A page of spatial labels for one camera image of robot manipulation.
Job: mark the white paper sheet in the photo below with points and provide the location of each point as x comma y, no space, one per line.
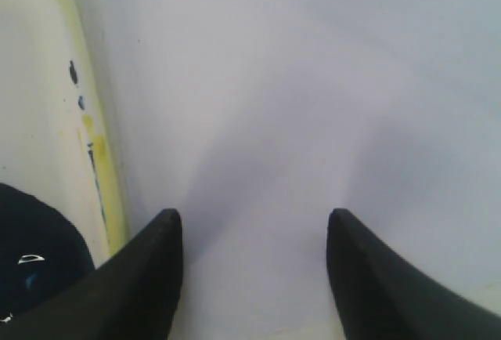
256,118

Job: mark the white paint tray with blue paint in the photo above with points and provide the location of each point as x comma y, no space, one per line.
62,212

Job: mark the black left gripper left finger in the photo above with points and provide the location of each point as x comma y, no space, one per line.
134,295

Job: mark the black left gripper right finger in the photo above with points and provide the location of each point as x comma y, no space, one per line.
380,295

